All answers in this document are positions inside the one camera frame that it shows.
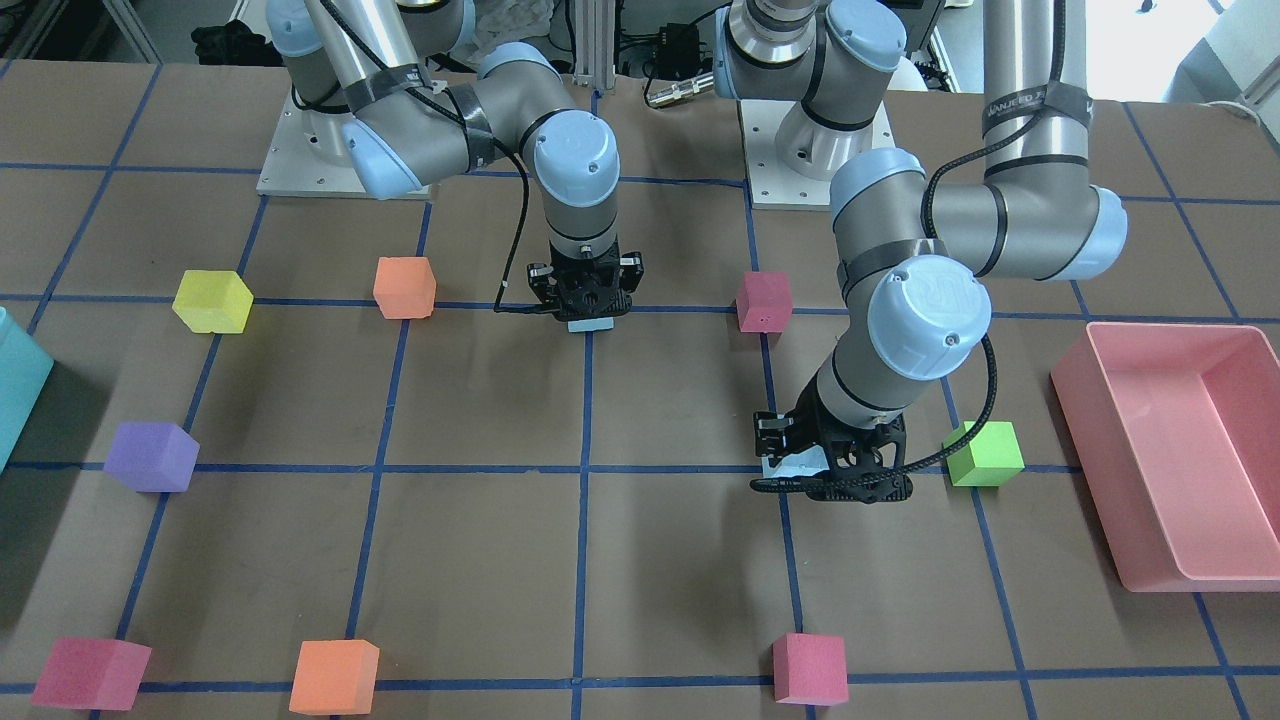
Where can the aluminium frame post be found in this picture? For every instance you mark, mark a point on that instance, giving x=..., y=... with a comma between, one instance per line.
x=595, y=39

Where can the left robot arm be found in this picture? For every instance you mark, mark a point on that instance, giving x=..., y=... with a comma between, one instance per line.
x=914, y=248

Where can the dark pink block near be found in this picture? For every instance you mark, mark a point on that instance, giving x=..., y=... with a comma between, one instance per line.
x=764, y=302

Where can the orange block near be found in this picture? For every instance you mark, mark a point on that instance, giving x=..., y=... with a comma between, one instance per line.
x=405, y=288

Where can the pink block far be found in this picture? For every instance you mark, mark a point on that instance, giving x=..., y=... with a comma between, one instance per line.
x=810, y=669

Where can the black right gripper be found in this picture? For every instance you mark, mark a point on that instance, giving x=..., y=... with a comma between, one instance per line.
x=541, y=280

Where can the cyan plastic bin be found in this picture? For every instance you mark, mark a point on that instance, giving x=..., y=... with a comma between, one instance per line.
x=25, y=367

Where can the yellow block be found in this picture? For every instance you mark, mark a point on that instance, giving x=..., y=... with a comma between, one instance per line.
x=213, y=301

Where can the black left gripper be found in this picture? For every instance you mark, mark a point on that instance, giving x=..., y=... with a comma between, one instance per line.
x=808, y=427

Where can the dark pink block corner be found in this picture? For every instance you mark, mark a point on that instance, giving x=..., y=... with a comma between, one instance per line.
x=86, y=673

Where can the green block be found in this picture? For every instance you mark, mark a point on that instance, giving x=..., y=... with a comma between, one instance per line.
x=991, y=459

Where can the brass cylinder tool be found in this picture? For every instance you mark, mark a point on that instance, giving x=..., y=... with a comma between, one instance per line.
x=680, y=91

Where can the pink plastic bin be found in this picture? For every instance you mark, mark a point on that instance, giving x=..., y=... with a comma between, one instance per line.
x=1176, y=428

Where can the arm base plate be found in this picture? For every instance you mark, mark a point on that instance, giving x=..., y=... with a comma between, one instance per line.
x=300, y=165
x=791, y=158

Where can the light blue block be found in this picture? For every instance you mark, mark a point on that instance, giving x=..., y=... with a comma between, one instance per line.
x=808, y=463
x=603, y=323

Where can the orange block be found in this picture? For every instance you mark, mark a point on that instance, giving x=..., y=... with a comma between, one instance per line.
x=335, y=678
x=405, y=288

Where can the orange block far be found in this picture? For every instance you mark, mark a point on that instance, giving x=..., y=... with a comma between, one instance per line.
x=335, y=678

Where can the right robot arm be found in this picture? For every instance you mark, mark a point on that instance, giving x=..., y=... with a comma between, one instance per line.
x=363, y=101

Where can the purple block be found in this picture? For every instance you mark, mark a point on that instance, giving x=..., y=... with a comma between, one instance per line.
x=152, y=456

